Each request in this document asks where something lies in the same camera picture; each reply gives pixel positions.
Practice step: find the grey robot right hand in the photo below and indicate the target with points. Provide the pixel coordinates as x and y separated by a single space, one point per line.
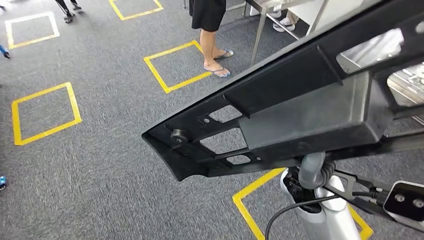
314 172

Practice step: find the black plastic frame part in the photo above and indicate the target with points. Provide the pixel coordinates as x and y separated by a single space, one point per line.
298 132

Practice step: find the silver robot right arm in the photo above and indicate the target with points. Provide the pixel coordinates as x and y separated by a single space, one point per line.
334 222

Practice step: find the yellow floor tape square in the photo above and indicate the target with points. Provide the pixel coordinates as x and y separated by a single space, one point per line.
245 195
155 71

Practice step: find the stamped grey metal panel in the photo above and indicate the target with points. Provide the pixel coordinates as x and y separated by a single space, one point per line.
371 49

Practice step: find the person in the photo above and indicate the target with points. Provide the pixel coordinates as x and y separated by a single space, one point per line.
68 15
207 13
285 24

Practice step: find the white cabinet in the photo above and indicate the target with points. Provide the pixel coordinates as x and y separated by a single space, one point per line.
331 13

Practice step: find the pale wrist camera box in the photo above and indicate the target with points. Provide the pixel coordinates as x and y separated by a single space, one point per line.
405 202

